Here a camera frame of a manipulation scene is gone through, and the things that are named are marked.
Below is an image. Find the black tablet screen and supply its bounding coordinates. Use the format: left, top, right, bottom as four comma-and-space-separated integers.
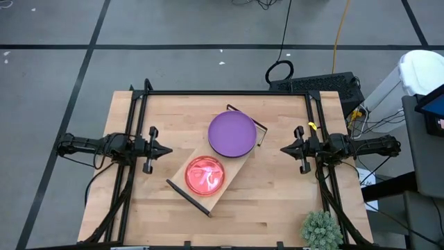
414, 83, 444, 137

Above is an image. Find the white paper sheet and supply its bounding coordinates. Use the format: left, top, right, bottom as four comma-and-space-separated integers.
357, 167, 379, 213

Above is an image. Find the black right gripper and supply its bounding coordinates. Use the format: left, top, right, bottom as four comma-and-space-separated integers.
280, 126, 325, 174

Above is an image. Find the purple plate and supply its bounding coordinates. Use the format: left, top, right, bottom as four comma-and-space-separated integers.
207, 110, 258, 159

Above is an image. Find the grey bin with white bag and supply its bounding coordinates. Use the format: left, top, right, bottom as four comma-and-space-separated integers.
360, 49, 444, 133

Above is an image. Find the black metal rig frame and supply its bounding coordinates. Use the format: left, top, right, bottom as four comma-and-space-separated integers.
78, 78, 374, 250

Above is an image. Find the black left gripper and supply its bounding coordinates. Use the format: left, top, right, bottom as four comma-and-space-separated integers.
135, 126, 173, 174

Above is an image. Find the wooden shelf with black legs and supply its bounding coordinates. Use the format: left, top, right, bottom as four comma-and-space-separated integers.
165, 103, 268, 219

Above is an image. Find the grey cart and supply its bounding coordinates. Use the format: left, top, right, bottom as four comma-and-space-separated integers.
402, 94, 444, 199

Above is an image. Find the yellow cable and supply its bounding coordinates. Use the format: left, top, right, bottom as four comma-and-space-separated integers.
332, 0, 352, 74

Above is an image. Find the black computer case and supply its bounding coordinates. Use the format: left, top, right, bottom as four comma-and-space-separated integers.
268, 72, 365, 117

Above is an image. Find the black floor cable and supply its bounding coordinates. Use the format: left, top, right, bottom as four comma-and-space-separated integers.
265, 0, 295, 86

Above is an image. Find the green artificial plant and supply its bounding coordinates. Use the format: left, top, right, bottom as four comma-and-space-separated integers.
301, 210, 344, 250

